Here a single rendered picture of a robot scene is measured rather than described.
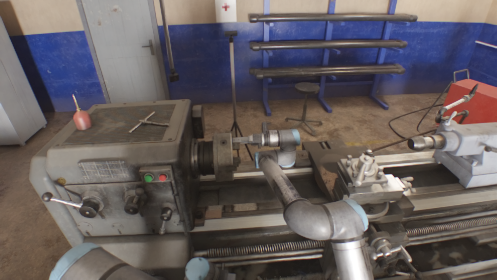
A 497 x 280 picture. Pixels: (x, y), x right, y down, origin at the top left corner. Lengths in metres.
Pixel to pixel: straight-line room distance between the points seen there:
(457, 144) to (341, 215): 1.04
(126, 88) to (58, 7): 1.50
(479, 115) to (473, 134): 2.18
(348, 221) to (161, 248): 0.85
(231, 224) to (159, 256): 0.37
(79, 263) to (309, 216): 0.64
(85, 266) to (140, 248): 0.76
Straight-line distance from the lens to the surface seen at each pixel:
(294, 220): 0.91
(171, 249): 1.33
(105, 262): 0.63
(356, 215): 0.94
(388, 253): 1.32
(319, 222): 0.89
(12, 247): 3.05
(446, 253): 2.13
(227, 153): 1.19
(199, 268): 1.12
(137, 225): 1.34
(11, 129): 4.52
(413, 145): 1.64
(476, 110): 4.00
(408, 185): 1.45
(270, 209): 1.40
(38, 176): 1.31
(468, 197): 1.88
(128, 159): 1.08
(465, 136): 1.78
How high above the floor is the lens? 1.89
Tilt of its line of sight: 30 degrees down
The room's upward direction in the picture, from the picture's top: 1 degrees counter-clockwise
